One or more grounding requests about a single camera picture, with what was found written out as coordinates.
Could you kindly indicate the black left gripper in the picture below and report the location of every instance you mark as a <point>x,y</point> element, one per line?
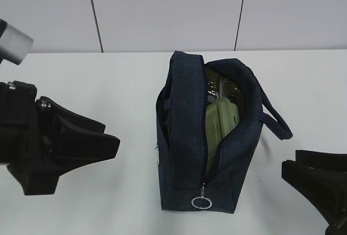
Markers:
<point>77,140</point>

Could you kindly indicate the green lidded glass container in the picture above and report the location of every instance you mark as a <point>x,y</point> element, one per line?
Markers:
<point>222,116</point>

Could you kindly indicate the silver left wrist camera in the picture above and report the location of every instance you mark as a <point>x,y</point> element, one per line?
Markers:
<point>15,45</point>

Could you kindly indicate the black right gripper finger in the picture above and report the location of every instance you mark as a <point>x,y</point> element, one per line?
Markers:
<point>325,190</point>
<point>325,161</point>

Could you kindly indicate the dark blue lunch bag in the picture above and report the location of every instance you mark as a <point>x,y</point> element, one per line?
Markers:
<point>186,182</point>

